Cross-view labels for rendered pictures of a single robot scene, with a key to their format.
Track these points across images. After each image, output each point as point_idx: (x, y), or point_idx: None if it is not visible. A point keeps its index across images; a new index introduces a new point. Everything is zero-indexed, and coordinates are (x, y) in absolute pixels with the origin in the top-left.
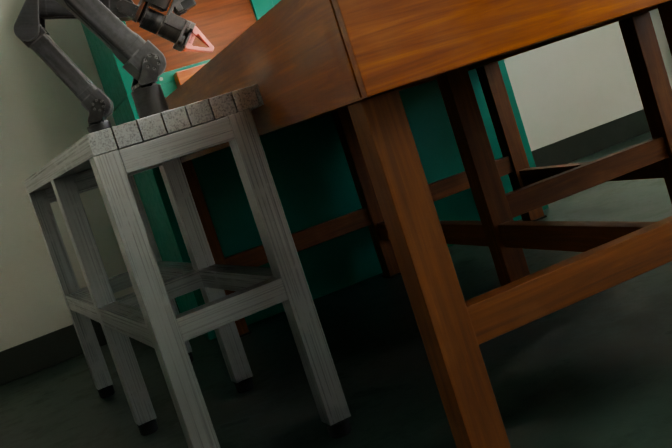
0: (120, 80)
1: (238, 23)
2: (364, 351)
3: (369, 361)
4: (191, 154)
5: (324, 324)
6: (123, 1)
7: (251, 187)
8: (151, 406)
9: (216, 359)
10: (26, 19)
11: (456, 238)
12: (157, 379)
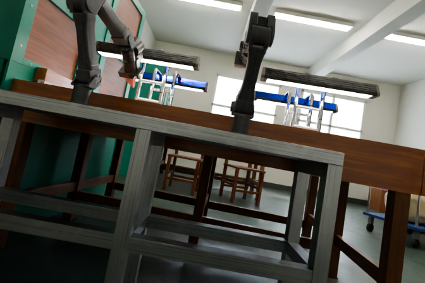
0: (3, 46)
1: (69, 63)
2: (167, 272)
3: (187, 280)
4: (110, 134)
5: (83, 249)
6: (132, 36)
7: (305, 197)
8: None
9: (15, 271)
10: None
11: (161, 215)
12: None
